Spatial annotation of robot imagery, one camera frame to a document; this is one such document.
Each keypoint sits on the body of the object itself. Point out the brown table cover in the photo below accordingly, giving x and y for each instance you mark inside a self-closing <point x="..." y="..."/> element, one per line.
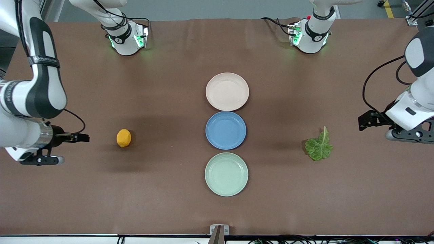
<point x="169" y="186"/>

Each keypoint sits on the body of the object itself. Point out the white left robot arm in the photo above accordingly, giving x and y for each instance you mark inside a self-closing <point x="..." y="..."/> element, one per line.
<point x="420" y="91"/>

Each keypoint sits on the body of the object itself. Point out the light green round plate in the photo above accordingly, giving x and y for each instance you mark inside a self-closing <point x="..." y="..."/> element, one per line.
<point x="226" y="174"/>

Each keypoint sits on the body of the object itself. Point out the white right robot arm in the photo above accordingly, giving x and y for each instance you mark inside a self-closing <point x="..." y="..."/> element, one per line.
<point x="44" y="95"/>

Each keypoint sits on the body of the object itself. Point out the aluminium frame profile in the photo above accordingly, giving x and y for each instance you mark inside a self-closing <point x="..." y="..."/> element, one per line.
<point x="42" y="8"/>
<point x="412" y="20"/>

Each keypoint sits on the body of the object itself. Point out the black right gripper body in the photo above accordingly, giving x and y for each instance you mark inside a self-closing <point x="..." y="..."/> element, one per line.
<point x="58" y="137"/>

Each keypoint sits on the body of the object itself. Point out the blue round plate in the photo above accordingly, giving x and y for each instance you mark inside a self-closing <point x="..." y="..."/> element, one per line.
<point x="225" y="130"/>

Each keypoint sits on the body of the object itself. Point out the yellow lemon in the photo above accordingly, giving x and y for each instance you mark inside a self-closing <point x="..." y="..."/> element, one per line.
<point x="123" y="138"/>

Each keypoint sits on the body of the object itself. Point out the pink round plate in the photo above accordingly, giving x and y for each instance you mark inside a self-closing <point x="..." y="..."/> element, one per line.
<point x="227" y="91"/>

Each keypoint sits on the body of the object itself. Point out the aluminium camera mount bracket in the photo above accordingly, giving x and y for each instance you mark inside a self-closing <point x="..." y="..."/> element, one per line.
<point x="218" y="234"/>

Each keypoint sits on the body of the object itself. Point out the black caster wheel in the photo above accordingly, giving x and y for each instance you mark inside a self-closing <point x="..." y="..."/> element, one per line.
<point x="381" y="3"/>

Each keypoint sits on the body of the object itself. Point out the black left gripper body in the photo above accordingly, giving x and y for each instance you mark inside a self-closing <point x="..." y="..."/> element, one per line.
<point x="377" y="119"/>

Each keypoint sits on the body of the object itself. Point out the green lettuce leaf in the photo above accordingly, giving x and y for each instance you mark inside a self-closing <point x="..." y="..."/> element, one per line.
<point x="318" y="149"/>

